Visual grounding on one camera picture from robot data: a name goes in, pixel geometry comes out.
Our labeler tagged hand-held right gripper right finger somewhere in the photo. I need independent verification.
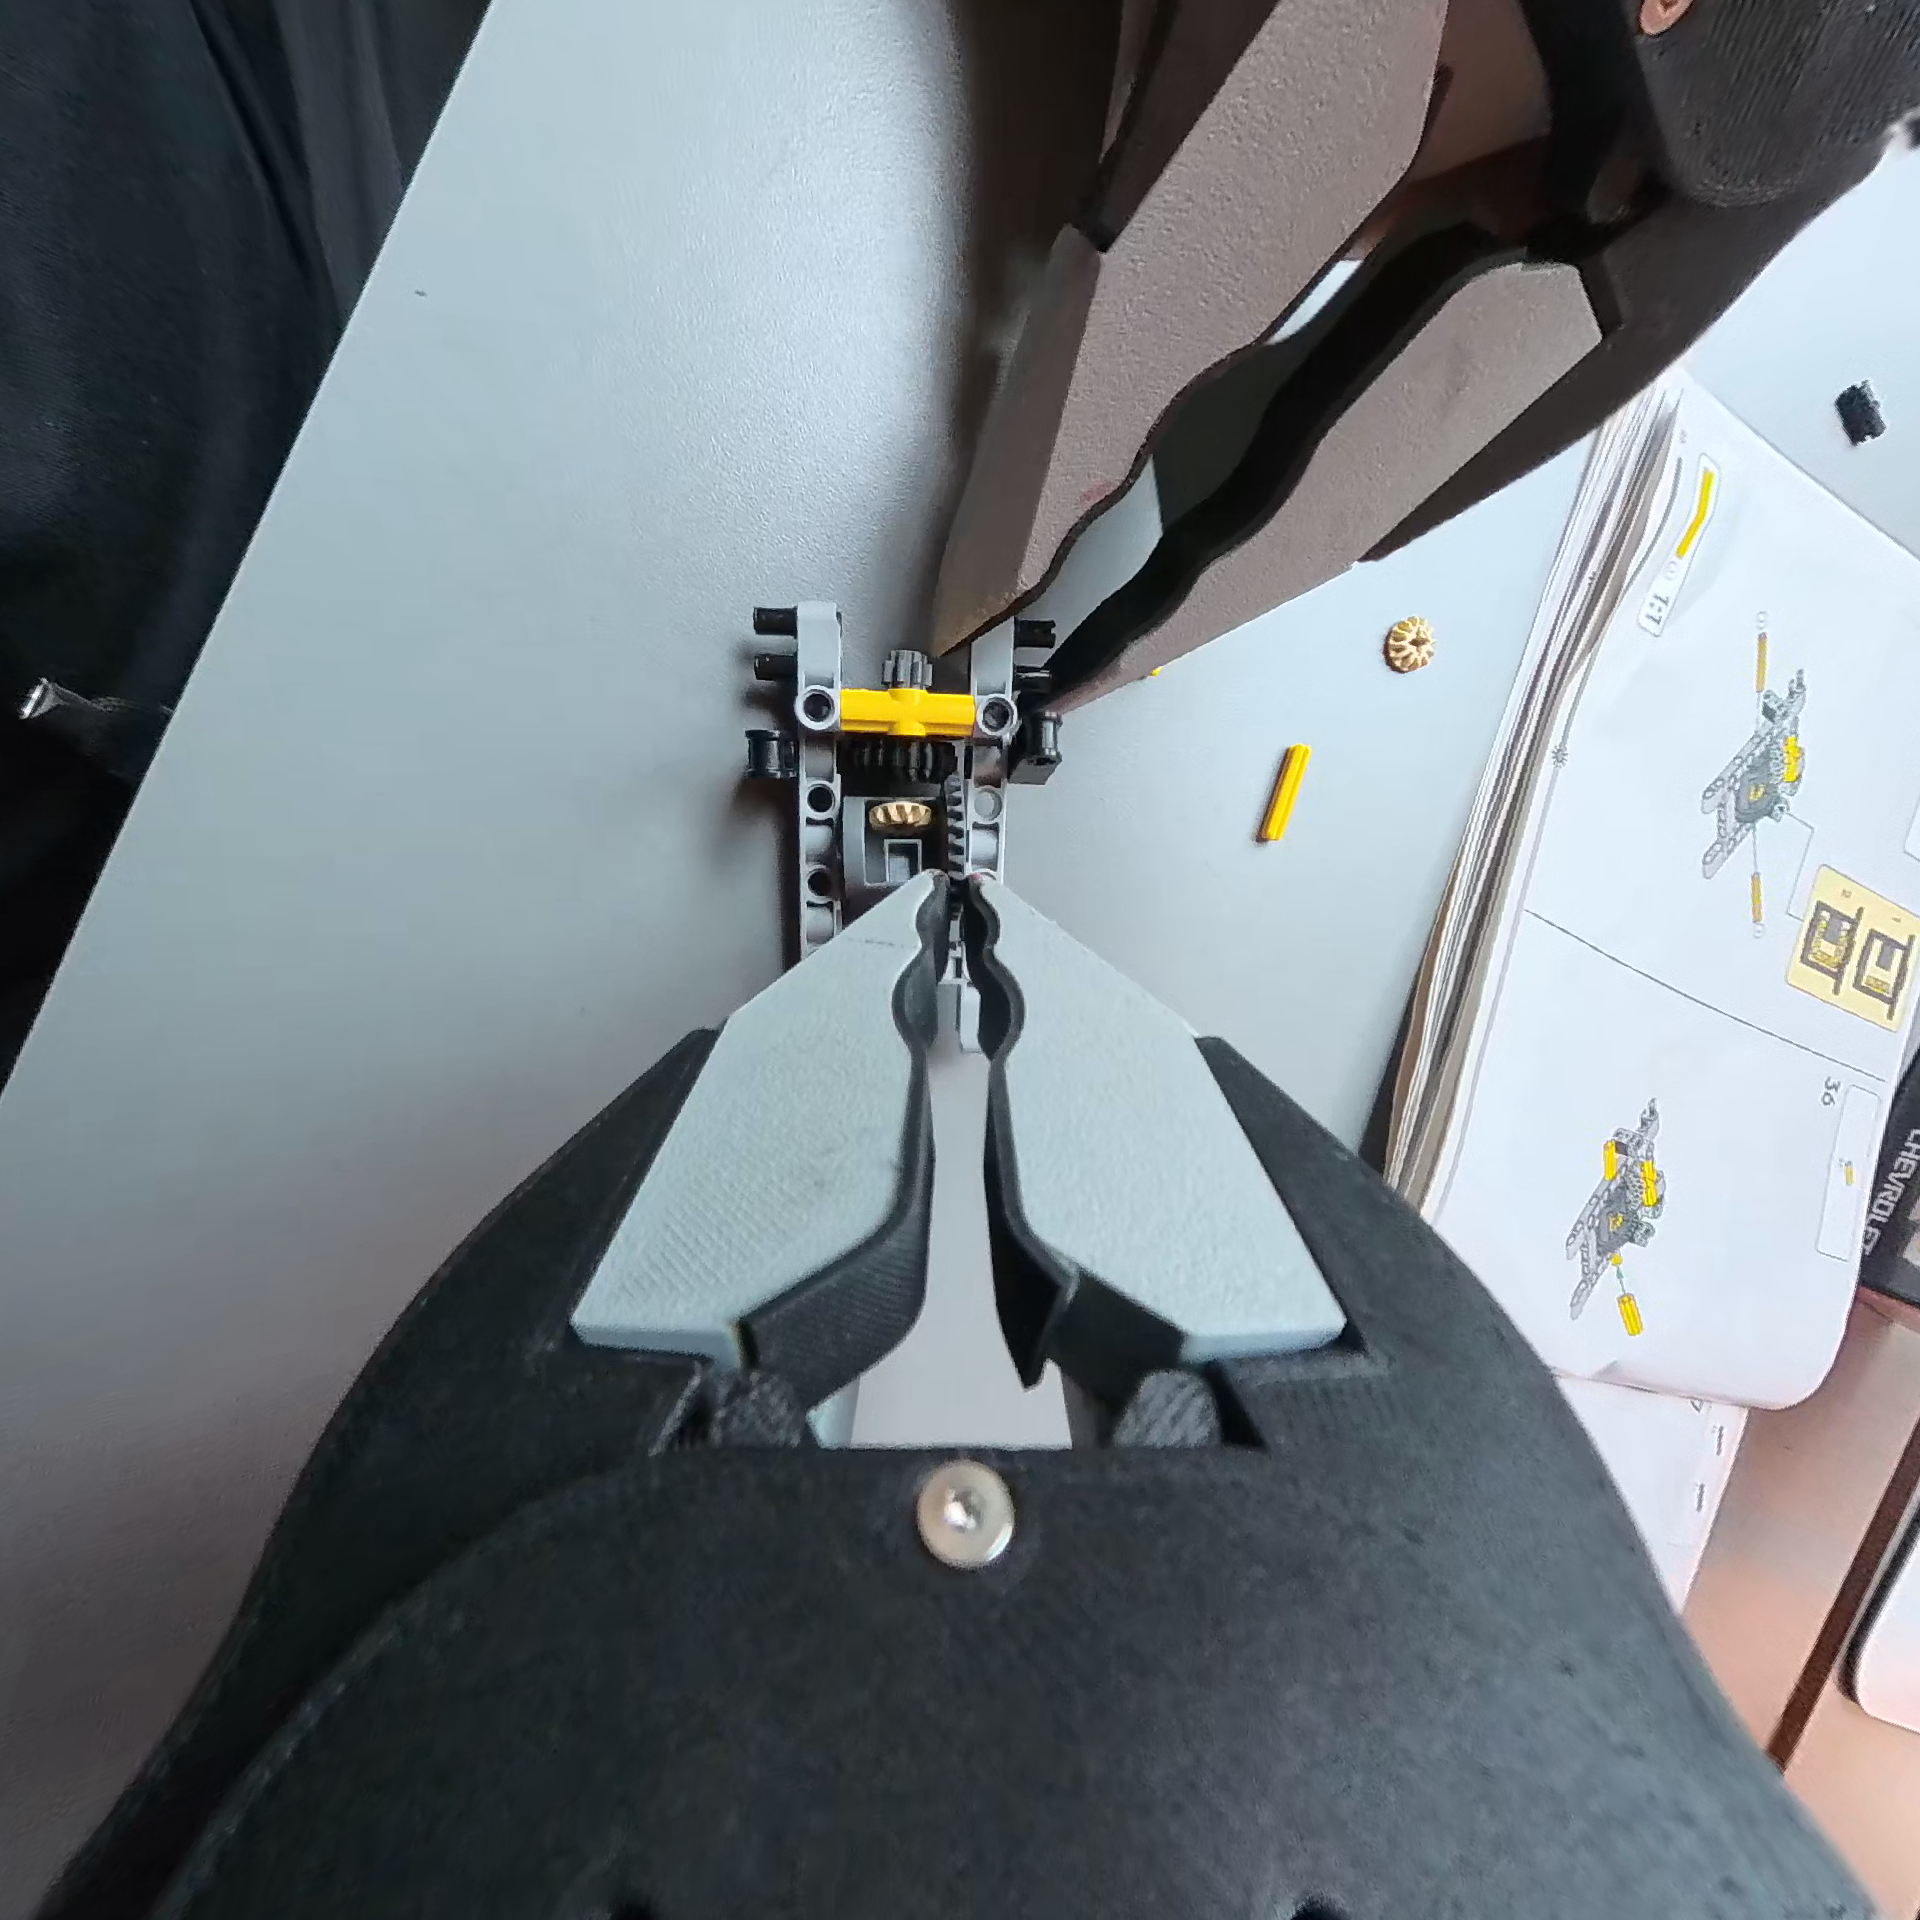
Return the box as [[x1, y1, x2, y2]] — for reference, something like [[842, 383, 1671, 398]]
[[960, 873, 1346, 1412]]

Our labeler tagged white dark-edged board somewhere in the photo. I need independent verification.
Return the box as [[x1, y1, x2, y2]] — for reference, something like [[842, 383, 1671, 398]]
[[1769, 1304, 1920, 1765]]

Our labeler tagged black badge reel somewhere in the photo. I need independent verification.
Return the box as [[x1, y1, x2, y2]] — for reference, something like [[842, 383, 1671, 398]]
[[19, 673, 167, 751]]

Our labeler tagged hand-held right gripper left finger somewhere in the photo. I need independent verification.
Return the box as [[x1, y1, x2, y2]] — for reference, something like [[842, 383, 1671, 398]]
[[569, 873, 954, 1412]]

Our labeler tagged person's dark clothing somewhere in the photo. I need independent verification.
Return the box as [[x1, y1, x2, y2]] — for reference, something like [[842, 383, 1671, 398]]
[[0, 0, 496, 1080]]

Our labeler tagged grey lego frame assembly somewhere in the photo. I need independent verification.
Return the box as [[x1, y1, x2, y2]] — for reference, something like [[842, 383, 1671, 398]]
[[745, 598, 1070, 1050]]

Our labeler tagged lego instruction booklet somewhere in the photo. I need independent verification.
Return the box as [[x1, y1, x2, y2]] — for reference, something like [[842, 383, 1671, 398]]
[[1382, 374, 1920, 1614]]

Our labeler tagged black lego set box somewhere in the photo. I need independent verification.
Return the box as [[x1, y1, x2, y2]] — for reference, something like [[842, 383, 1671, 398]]
[[1851, 1048, 1920, 1308]]

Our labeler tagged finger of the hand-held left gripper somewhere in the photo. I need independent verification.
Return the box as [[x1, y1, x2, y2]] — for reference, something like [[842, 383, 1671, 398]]
[[1050, 246, 1601, 705], [931, 0, 1450, 663]]

